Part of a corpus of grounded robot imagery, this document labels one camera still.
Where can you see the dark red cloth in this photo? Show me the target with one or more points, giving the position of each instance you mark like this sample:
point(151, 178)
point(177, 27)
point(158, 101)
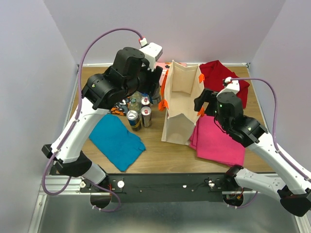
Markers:
point(215, 72)

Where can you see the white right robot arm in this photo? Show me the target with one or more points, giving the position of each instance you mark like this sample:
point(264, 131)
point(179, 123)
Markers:
point(291, 188)

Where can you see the teal folded cloth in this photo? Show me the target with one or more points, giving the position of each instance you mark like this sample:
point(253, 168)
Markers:
point(121, 147)

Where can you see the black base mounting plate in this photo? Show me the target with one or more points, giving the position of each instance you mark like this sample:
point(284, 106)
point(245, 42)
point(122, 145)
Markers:
point(168, 187)

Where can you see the magenta folded cloth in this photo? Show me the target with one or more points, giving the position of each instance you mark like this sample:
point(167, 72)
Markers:
point(212, 144)

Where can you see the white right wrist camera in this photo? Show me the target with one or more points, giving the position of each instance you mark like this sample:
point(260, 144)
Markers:
point(231, 85)

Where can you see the green glass bottle front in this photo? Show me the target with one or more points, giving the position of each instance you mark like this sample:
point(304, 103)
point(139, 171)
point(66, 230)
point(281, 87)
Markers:
point(137, 96)

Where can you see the dark can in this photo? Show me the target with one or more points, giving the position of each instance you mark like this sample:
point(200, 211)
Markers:
point(156, 97)

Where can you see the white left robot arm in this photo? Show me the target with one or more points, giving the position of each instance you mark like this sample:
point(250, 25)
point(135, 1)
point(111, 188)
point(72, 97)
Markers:
point(95, 104)

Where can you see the beige canvas tote bag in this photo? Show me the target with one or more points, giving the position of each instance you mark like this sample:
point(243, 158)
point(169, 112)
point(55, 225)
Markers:
point(180, 87)

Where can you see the light pink printed cloth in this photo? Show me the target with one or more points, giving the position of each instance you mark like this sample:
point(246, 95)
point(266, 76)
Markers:
point(165, 67)

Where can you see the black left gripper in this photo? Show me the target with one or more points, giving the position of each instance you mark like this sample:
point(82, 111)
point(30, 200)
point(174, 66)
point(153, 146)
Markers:
point(149, 74)

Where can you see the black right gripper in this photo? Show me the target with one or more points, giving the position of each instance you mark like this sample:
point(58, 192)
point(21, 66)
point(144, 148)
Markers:
point(206, 96)

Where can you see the orange camouflage cloth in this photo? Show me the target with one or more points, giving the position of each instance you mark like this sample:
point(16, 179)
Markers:
point(121, 108)

